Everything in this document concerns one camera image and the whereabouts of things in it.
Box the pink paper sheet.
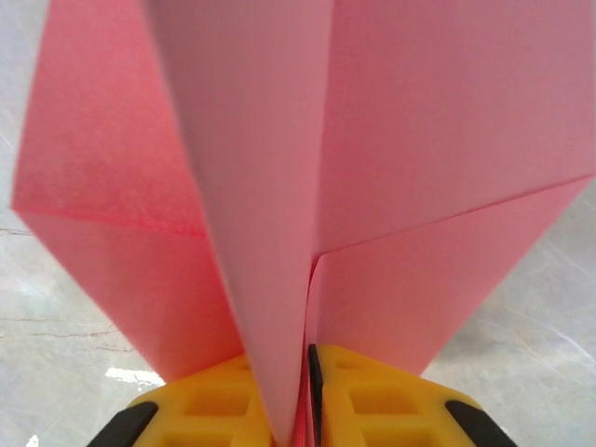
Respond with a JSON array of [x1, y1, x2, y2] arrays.
[[11, 0, 596, 447]]

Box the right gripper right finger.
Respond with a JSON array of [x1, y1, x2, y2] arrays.
[[307, 344, 513, 447]]

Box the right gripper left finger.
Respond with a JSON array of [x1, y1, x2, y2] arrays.
[[90, 353, 276, 447]]

